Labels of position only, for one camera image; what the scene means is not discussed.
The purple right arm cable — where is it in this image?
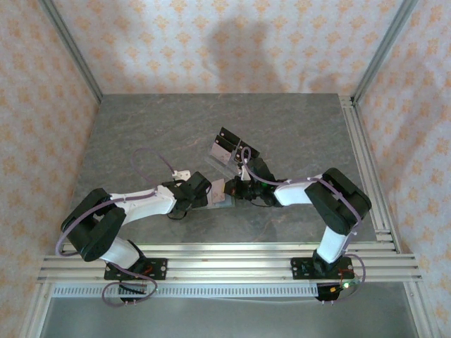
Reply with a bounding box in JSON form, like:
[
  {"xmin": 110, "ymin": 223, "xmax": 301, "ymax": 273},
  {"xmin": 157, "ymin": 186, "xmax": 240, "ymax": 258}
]
[{"xmin": 240, "ymin": 146, "xmax": 369, "ymax": 295}]

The wide aluminium mounting rail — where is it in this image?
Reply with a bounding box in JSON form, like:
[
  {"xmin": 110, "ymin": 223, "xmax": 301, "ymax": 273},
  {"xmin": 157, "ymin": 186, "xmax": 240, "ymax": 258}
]
[{"xmin": 37, "ymin": 256, "xmax": 423, "ymax": 283}]

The slotted grey cable duct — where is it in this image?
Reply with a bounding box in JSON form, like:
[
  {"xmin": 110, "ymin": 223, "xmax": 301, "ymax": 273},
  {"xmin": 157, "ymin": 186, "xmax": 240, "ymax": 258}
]
[{"xmin": 51, "ymin": 283, "xmax": 320, "ymax": 299}]

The black card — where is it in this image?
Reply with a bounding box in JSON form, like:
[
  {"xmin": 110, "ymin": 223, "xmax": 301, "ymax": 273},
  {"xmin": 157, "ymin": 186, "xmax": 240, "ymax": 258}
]
[
  {"xmin": 234, "ymin": 146, "xmax": 254, "ymax": 163},
  {"xmin": 239, "ymin": 139, "xmax": 261, "ymax": 156},
  {"xmin": 215, "ymin": 135, "xmax": 237, "ymax": 151},
  {"xmin": 218, "ymin": 126, "xmax": 241, "ymax": 142}
]

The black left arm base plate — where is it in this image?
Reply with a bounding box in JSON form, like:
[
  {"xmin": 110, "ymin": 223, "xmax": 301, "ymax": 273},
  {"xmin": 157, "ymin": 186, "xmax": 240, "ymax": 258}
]
[{"xmin": 104, "ymin": 258, "xmax": 168, "ymax": 282}]

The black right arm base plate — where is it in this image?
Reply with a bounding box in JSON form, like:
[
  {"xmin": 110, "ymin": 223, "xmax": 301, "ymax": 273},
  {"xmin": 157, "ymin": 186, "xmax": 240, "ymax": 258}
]
[{"xmin": 291, "ymin": 256, "xmax": 353, "ymax": 281}]

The clear acrylic card stand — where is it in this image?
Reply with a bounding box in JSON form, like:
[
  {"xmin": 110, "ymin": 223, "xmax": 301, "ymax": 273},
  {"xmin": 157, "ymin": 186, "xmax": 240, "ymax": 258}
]
[{"xmin": 203, "ymin": 126, "xmax": 261, "ymax": 177}]

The black electronics board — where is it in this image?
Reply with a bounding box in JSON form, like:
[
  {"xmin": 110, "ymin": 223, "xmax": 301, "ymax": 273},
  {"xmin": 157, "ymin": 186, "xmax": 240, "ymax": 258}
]
[
  {"xmin": 314, "ymin": 280, "xmax": 360, "ymax": 304},
  {"xmin": 118, "ymin": 282, "xmax": 149, "ymax": 306}
]

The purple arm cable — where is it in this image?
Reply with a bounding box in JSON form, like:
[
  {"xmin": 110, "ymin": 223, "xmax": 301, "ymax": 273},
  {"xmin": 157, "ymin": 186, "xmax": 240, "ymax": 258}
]
[
  {"xmin": 240, "ymin": 146, "xmax": 369, "ymax": 295},
  {"xmin": 56, "ymin": 147, "xmax": 177, "ymax": 308}
]

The short aluminium frame leg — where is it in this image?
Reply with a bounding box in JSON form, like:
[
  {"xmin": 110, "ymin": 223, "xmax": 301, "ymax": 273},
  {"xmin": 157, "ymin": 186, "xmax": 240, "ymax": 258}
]
[
  {"xmin": 403, "ymin": 281, "xmax": 440, "ymax": 338},
  {"xmin": 20, "ymin": 281, "xmax": 54, "ymax": 338}
]

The pale green card holder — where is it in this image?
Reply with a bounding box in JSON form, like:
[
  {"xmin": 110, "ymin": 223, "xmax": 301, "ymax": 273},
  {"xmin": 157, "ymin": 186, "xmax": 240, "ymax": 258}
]
[{"xmin": 206, "ymin": 195, "xmax": 236, "ymax": 209}]

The aluminium table edge rail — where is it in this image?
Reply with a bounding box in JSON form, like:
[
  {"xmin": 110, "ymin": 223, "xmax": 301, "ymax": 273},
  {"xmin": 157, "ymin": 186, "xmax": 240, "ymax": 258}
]
[{"xmin": 58, "ymin": 242, "xmax": 399, "ymax": 255}]

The grey metal panel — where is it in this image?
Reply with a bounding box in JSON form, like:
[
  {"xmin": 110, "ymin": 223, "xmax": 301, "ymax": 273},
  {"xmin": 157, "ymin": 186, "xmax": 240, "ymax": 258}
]
[{"xmin": 40, "ymin": 297, "xmax": 420, "ymax": 338}]

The aluminium frame post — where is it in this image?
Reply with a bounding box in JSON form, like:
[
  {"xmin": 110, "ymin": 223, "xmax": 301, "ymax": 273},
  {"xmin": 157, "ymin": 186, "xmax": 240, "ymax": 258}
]
[
  {"xmin": 351, "ymin": 0, "xmax": 419, "ymax": 104},
  {"xmin": 39, "ymin": 0, "xmax": 104, "ymax": 104}
]

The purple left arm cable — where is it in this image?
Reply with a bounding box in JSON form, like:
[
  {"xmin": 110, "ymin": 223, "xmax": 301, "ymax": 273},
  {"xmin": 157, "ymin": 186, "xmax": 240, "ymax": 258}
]
[{"xmin": 56, "ymin": 147, "xmax": 177, "ymax": 308}]

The aluminium side rail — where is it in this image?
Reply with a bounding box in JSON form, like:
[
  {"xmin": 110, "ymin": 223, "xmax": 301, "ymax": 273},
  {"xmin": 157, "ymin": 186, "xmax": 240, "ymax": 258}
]
[{"xmin": 340, "ymin": 94, "xmax": 401, "ymax": 254}]

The pale credit card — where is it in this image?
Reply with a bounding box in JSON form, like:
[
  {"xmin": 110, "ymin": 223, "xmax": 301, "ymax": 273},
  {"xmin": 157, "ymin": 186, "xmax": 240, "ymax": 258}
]
[{"xmin": 210, "ymin": 178, "xmax": 226, "ymax": 204}]

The pink printed credit card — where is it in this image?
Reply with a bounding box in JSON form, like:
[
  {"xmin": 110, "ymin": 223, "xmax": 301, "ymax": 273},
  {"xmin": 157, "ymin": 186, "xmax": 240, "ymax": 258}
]
[{"xmin": 210, "ymin": 142, "xmax": 233, "ymax": 163}]

